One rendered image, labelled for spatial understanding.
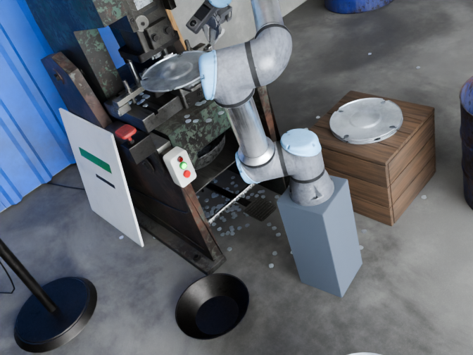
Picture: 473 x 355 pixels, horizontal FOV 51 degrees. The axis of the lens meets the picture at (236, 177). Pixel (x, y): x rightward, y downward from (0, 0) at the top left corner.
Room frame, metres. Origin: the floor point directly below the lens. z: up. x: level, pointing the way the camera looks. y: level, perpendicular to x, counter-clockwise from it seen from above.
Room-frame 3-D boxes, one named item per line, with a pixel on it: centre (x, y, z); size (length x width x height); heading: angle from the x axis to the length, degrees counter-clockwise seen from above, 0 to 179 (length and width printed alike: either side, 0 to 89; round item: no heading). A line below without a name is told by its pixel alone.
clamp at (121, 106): (1.81, 0.29, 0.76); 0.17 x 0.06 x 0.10; 121
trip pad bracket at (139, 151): (1.54, 0.29, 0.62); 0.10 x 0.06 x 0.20; 121
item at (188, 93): (1.74, 0.05, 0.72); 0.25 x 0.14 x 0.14; 31
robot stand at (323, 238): (1.25, -0.23, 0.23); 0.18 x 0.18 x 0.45; 42
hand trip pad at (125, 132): (1.53, 0.31, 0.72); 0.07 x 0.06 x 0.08; 31
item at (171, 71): (1.78, 0.08, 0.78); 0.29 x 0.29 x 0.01
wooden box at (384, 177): (1.64, -0.58, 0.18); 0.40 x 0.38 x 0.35; 34
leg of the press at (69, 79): (1.88, 0.44, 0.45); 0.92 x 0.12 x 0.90; 31
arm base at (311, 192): (1.25, -0.23, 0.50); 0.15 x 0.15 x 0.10
